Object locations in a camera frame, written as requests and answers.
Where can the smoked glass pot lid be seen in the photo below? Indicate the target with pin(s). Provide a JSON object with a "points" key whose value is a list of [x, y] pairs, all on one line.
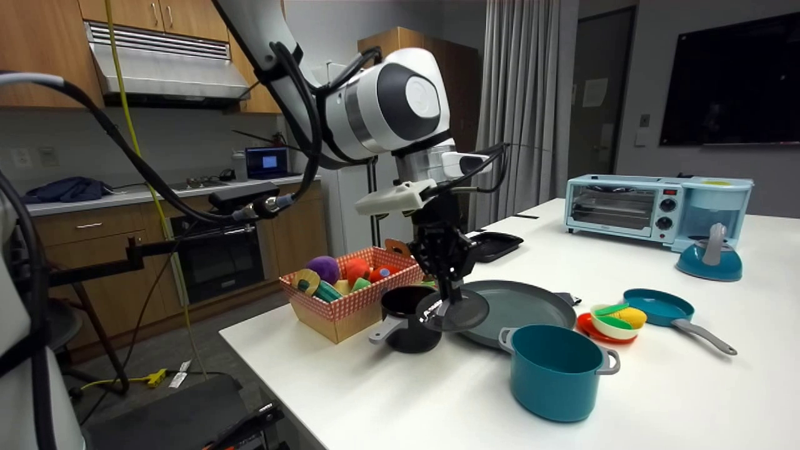
{"points": [[467, 315]]}

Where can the red plush toy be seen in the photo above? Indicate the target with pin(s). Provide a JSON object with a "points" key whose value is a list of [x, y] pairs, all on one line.
{"points": [[355, 269]]}

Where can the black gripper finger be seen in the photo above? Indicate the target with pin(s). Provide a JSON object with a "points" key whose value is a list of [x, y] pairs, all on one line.
{"points": [[457, 283], [441, 273]]}

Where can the orange-red plush toy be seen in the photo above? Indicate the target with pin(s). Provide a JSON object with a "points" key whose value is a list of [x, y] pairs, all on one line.
{"points": [[379, 273]]}

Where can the blue cloth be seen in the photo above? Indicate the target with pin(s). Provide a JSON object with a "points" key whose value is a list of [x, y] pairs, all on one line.
{"points": [[65, 191]]}

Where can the teal toy kettle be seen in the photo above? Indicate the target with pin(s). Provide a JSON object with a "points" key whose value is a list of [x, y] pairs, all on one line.
{"points": [[711, 258]]}

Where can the purple plush toy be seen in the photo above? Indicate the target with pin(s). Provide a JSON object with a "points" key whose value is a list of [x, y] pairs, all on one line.
{"points": [[325, 269]]}

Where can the large grey frying pan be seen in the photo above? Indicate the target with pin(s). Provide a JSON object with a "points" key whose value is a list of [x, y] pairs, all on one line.
{"points": [[525, 314]]}

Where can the yellow plush toy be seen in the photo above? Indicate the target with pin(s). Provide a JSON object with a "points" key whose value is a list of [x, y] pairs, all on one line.
{"points": [[306, 281]]}

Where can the wooden wall cabinets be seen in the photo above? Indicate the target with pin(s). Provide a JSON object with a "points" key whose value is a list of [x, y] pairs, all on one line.
{"points": [[41, 51]]}

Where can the blue-screened device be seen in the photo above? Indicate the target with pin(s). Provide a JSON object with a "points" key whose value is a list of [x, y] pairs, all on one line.
{"points": [[266, 163]]}

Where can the red checkered basket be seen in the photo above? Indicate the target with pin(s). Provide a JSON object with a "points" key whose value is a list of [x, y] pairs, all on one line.
{"points": [[350, 315]]}

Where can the black built-in oven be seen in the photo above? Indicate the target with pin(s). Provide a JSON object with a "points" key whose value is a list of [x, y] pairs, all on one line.
{"points": [[217, 258]]}

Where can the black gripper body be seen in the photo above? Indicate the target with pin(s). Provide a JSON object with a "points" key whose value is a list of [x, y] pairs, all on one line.
{"points": [[441, 228]]}

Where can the small teal frying pan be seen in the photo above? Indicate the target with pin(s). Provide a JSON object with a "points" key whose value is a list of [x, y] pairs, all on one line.
{"points": [[662, 305]]}

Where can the white range hood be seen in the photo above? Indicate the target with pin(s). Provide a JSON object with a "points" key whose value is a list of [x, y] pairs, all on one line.
{"points": [[165, 65]]}

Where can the black grill tray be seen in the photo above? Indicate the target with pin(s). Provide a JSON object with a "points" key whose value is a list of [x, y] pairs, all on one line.
{"points": [[496, 245]]}

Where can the wooden base cabinets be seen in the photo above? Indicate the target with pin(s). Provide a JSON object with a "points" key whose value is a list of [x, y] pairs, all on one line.
{"points": [[295, 233]]}

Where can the teal mug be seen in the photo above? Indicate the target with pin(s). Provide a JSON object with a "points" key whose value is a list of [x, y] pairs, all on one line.
{"points": [[559, 376]]}

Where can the metal stand pole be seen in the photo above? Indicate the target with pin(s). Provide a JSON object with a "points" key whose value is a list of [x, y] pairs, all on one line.
{"points": [[375, 228]]}

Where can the striped watermelon plush toy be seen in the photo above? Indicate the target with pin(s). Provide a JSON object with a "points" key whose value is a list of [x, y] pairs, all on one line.
{"points": [[329, 290]]}

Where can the green plush toy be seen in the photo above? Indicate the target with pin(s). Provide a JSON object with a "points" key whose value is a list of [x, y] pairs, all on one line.
{"points": [[360, 285]]}

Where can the light blue toaster oven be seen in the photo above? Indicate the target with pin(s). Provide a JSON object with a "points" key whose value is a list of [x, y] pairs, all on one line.
{"points": [[651, 209]]}

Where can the black wall television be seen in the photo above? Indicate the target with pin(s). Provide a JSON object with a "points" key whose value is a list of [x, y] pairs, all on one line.
{"points": [[732, 79]]}

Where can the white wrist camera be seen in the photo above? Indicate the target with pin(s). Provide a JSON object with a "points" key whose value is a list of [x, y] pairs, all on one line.
{"points": [[395, 199]]}

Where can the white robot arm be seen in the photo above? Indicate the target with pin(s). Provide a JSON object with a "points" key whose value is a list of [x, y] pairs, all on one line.
{"points": [[382, 109]]}

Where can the grey curtain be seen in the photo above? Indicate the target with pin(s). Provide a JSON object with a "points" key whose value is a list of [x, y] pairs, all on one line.
{"points": [[525, 109]]}

